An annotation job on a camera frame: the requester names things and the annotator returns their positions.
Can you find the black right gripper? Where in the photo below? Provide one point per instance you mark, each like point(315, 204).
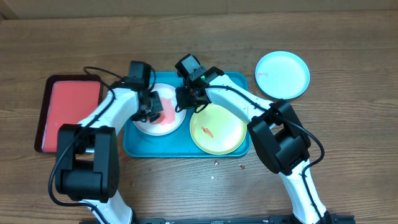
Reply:
point(185, 96)

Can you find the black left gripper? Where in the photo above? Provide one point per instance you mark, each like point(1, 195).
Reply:
point(158, 107)

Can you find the white round plate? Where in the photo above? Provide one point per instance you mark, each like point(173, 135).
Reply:
point(169, 119)

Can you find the light blue round plate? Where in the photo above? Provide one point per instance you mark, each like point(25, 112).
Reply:
point(282, 75)

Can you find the green and pink sponge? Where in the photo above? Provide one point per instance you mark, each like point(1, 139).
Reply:
point(153, 117)

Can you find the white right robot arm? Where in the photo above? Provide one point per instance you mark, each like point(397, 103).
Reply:
point(280, 140)

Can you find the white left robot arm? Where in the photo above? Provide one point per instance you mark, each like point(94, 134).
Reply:
point(86, 171)

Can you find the teal plastic tray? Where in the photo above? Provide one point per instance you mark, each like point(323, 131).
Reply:
point(179, 143)

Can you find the dark tray with red liquid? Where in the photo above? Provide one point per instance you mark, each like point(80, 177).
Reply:
point(67, 99)

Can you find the yellow round plate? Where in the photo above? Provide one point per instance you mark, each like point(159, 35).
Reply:
point(217, 131)

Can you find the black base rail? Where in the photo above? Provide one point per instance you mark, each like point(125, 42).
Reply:
point(275, 219)

